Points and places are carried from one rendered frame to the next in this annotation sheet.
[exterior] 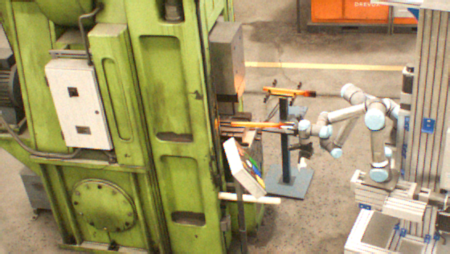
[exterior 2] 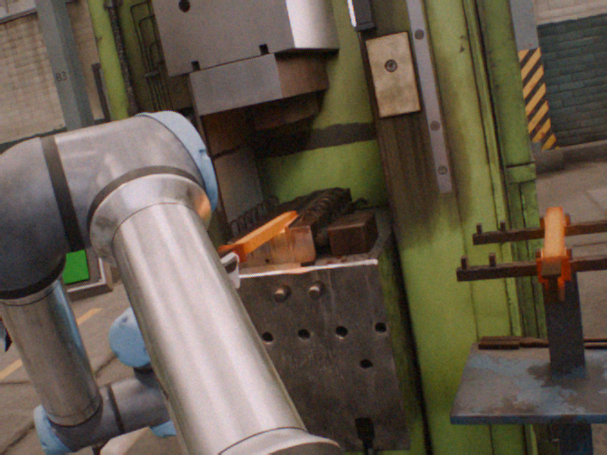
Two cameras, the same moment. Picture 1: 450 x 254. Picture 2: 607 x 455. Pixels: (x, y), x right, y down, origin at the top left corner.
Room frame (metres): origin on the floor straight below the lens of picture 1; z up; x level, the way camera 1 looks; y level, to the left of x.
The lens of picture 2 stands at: (3.84, -1.54, 1.28)
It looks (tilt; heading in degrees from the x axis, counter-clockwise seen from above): 12 degrees down; 91
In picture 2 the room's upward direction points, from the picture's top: 12 degrees counter-clockwise
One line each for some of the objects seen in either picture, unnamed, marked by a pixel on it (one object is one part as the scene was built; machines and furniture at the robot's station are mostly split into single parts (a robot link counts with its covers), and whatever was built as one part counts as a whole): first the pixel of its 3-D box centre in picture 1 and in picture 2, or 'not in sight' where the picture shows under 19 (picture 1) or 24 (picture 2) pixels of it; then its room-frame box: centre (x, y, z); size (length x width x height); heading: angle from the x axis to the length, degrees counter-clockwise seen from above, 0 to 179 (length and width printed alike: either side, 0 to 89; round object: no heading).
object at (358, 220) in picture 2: (243, 118); (354, 233); (3.94, -0.13, 0.95); 0.12 x 0.08 x 0.06; 72
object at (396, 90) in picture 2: not in sight; (393, 75); (4.09, -0.10, 1.27); 0.09 x 0.02 x 0.17; 162
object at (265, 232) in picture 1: (259, 226); not in sight; (3.73, -0.17, 0.01); 0.58 x 0.39 x 0.01; 162
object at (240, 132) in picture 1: (218, 129); (296, 223); (3.82, 0.07, 0.96); 0.42 x 0.20 x 0.09; 72
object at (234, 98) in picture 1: (212, 88); (266, 80); (3.82, 0.07, 1.32); 0.42 x 0.20 x 0.10; 72
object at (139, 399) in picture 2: (325, 142); (156, 396); (3.58, -0.69, 0.90); 0.11 x 0.08 x 0.11; 21
